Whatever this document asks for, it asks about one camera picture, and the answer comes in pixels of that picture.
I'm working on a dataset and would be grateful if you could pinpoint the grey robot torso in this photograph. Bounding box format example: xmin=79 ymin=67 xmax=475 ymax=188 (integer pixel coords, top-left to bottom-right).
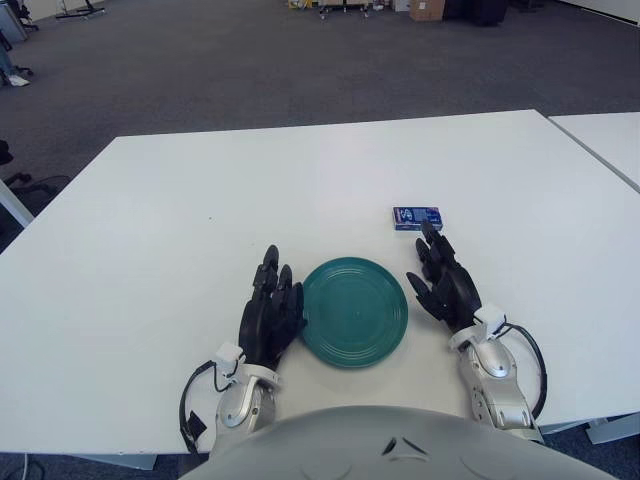
xmin=177 ymin=404 xmax=621 ymax=480

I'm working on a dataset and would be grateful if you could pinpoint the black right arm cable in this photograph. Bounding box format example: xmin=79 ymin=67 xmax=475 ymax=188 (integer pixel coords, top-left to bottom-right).
xmin=499 ymin=322 xmax=549 ymax=421

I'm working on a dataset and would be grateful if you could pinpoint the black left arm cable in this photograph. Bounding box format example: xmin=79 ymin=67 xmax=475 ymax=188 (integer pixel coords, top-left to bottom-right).
xmin=178 ymin=359 xmax=221 ymax=456

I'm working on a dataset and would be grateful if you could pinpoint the black floor stand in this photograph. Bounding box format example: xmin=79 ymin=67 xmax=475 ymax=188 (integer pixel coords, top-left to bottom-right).
xmin=54 ymin=0 xmax=109 ymax=21

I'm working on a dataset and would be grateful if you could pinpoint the black cabinet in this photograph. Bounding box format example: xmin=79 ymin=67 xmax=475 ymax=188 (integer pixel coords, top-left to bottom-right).
xmin=443 ymin=0 xmax=511 ymax=26

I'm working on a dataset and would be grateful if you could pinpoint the brown cardboard box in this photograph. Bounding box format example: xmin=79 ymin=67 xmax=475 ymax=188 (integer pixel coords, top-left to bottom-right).
xmin=409 ymin=0 xmax=446 ymax=22

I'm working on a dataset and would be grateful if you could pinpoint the white table leg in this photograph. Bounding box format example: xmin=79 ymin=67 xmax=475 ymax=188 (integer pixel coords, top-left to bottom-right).
xmin=0 ymin=177 xmax=35 ymax=231

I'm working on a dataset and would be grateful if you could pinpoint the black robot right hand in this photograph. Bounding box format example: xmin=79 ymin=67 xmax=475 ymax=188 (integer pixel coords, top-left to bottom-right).
xmin=405 ymin=219 xmax=484 ymax=334

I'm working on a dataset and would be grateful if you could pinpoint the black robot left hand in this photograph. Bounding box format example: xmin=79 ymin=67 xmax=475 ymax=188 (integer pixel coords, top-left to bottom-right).
xmin=237 ymin=244 xmax=307 ymax=371

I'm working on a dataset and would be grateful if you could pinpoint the wheeled cart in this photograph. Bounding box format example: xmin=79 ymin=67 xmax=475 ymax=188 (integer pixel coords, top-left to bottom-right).
xmin=314 ymin=0 xmax=396 ymax=21

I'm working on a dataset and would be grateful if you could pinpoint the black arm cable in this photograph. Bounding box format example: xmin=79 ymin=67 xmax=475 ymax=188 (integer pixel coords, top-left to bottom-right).
xmin=499 ymin=322 xmax=549 ymax=421
xmin=178 ymin=359 xmax=221 ymax=456

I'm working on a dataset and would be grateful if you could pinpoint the person leg with white shoe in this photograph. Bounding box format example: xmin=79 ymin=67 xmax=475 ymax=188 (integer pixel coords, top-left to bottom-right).
xmin=0 ymin=47 xmax=34 ymax=87

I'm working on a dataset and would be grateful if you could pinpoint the blue gum box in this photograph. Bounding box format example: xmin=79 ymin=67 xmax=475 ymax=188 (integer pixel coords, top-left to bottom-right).
xmin=391 ymin=205 xmax=445 ymax=232

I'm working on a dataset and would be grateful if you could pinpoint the black office chair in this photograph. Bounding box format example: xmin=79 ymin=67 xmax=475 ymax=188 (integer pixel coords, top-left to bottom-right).
xmin=0 ymin=139 xmax=71 ymax=211

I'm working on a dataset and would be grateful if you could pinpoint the green round plate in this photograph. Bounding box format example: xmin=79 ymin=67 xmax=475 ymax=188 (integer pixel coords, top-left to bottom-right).
xmin=299 ymin=256 xmax=410 ymax=371

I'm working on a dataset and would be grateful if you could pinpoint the grey table support frame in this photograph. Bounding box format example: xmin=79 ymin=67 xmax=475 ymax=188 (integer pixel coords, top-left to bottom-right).
xmin=539 ymin=414 xmax=640 ymax=446

